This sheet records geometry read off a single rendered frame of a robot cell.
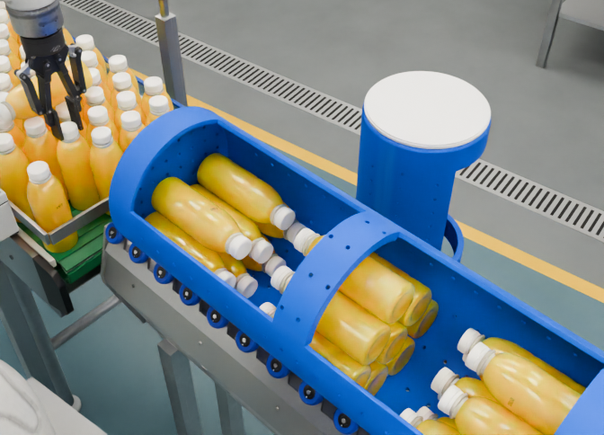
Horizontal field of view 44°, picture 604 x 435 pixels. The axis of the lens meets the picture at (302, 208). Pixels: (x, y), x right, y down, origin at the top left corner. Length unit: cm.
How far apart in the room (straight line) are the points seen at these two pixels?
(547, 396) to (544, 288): 174
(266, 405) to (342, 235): 39
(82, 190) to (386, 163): 65
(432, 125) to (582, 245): 142
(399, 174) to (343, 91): 190
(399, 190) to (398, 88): 24
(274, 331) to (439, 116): 73
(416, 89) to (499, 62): 211
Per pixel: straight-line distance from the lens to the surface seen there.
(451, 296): 125
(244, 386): 138
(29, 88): 147
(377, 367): 119
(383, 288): 109
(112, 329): 260
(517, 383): 104
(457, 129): 163
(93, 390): 248
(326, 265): 107
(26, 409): 91
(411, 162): 161
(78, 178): 161
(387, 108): 167
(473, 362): 107
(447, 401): 107
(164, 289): 145
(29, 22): 140
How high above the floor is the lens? 202
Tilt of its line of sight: 44 degrees down
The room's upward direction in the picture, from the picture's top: straight up
